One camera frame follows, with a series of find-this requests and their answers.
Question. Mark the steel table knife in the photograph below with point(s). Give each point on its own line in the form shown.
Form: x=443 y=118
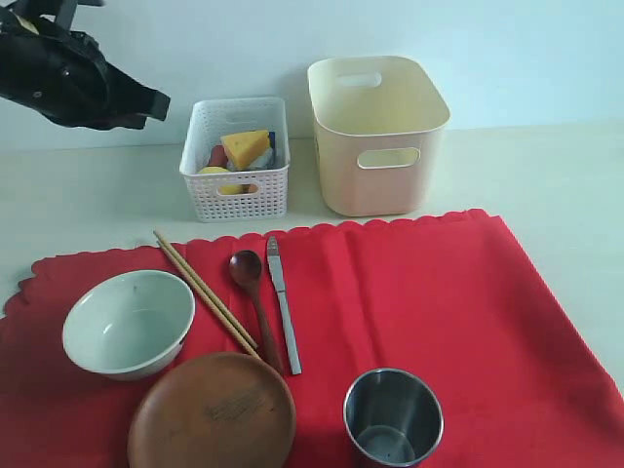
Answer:
x=277 y=277

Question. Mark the yellow lemon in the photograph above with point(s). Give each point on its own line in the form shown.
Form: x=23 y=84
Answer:
x=212 y=170

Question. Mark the wooden chopstick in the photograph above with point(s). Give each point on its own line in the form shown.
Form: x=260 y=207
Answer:
x=204 y=296
x=223 y=308

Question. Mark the pale green ceramic bowl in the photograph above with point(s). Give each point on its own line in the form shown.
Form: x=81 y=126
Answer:
x=129 y=326

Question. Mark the milk carton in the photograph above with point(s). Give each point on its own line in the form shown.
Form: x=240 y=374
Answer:
x=263 y=161

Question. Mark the dark wooden spoon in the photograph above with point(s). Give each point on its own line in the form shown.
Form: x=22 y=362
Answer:
x=245 y=269

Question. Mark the brown wooden plate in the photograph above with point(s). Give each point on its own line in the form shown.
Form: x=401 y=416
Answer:
x=220 y=410

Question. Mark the cream plastic bin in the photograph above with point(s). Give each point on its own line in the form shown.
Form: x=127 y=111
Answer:
x=378 y=123

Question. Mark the white perforated plastic basket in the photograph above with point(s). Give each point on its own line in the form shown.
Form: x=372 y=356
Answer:
x=214 y=118

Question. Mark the brown egg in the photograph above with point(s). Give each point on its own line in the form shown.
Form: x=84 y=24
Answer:
x=237 y=189

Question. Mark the red scalloped table cloth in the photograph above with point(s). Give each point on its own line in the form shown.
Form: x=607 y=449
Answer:
x=452 y=299

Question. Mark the red sausage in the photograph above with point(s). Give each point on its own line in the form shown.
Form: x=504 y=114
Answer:
x=218 y=157

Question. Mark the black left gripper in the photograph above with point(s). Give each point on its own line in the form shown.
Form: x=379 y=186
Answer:
x=62 y=74

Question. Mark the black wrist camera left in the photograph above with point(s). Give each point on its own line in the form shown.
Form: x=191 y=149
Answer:
x=73 y=7

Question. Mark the stainless steel cup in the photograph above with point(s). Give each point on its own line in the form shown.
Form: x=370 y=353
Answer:
x=392 y=419

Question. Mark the yellow cheese wedge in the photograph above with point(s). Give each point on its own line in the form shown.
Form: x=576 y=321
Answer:
x=244 y=148

